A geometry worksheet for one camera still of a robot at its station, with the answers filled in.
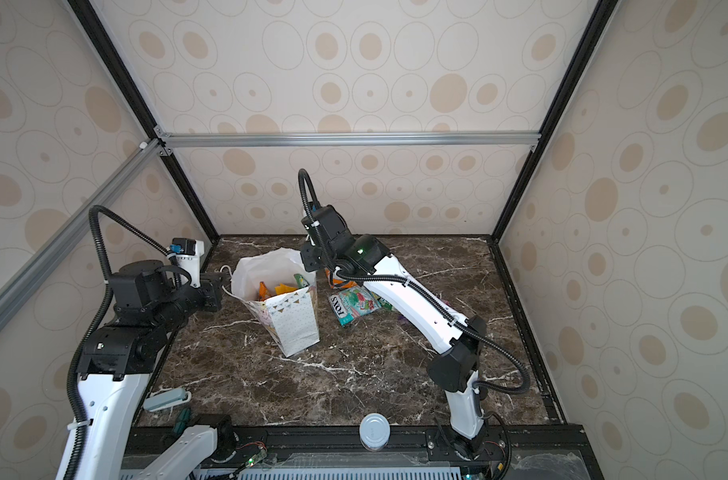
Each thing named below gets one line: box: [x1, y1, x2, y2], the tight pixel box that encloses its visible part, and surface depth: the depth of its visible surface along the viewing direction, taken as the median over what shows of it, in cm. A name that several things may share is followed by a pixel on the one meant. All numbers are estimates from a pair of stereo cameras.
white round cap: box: [359, 412, 391, 452], surface depth 73 cm
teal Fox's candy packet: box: [329, 286, 394, 327], surface depth 99 cm
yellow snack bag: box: [274, 283, 298, 295], surface depth 89 cm
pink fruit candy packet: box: [259, 281, 271, 301], surface depth 91 cm
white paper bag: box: [232, 247, 320, 358], surface depth 83 cm
